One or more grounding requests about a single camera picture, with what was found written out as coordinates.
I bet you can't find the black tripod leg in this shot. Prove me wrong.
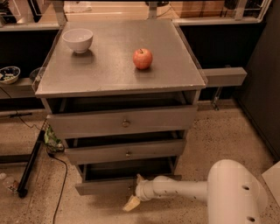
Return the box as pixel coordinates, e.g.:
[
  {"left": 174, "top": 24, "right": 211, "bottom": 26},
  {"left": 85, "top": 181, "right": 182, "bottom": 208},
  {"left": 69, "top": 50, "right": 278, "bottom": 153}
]
[{"left": 17, "top": 130, "right": 45, "bottom": 199}]

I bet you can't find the clear plastic bottle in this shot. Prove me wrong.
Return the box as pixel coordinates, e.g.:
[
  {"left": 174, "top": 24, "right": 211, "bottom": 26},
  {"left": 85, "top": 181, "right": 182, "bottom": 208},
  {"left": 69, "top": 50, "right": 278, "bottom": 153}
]
[{"left": 0, "top": 172, "right": 19, "bottom": 193}]

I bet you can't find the black floor cable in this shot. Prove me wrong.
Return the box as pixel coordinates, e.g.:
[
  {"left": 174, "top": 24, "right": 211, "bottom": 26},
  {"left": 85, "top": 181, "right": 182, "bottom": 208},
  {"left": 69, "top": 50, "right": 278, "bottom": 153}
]
[{"left": 46, "top": 151, "right": 68, "bottom": 224}]

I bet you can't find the grey left shelf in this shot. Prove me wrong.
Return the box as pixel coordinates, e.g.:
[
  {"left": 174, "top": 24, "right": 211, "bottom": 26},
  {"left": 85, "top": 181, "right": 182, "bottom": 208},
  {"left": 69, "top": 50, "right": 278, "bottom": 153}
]
[{"left": 0, "top": 78, "right": 35, "bottom": 100}]

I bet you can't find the white ceramic bowl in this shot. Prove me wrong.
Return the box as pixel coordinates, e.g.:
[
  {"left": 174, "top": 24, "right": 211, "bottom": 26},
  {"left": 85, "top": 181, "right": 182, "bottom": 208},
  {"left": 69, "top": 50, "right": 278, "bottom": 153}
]
[{"left": 62, "top": 28, "right": 93, "bottom": 53}]

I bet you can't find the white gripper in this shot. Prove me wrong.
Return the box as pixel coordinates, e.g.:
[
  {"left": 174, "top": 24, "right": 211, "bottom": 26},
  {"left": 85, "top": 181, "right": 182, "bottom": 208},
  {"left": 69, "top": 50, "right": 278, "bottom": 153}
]
[{"left": 122, "top": 174, "right": 158, "bottom": 212}]

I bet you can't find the grey drawer cabinet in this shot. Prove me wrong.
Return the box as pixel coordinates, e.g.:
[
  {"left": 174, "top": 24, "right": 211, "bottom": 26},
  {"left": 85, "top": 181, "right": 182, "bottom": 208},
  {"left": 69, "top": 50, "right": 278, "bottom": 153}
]
[{"left": 34, "top": 18, "right": 207, "bottom": 186}]

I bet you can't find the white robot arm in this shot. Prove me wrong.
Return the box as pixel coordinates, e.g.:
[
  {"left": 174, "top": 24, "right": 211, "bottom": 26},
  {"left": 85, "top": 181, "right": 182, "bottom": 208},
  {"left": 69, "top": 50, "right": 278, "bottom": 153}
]
[{"left": 123, "top": 159, "right": 268, "bottom": 224}]

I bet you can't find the green snack bag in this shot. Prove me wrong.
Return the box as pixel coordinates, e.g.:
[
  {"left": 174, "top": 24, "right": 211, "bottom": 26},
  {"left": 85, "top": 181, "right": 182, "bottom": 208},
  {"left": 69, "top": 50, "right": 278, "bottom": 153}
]
[{"left": 44, "top": 126, "right": 65, "bottom": 152}]

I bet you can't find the white floor panel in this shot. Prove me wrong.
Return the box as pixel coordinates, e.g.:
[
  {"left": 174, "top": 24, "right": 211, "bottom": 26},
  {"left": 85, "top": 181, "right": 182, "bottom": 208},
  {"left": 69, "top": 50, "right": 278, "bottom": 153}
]
[{"left": 262, "top": 161, "right": 280, "bottom": 207}]

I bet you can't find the grey side shelf block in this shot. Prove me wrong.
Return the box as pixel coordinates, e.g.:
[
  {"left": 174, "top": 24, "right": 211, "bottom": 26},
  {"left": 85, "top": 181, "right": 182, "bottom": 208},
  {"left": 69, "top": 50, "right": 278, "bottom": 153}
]
[{"left": 203, "top": 67, "right": 247, "bottom": 88}]

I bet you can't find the grey drawer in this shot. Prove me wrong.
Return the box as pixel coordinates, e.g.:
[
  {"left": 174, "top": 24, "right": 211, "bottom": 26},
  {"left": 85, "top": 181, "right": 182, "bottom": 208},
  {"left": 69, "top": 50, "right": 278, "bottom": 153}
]
[
  {"left": 66, "top": 139, "right": 186, "bottom": 165},
  {"left": 47, "top": 105, "right": 197, "bottom": 139},
  {"left": 75, "top": 156, "right": 179, "bottom": 195}
]

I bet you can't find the red apple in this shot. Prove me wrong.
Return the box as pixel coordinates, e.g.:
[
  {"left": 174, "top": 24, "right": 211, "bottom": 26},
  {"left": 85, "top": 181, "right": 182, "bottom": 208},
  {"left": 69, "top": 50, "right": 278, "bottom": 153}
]
[{"left": 133, "top": 48, "right": 153, "bottom": 70}]

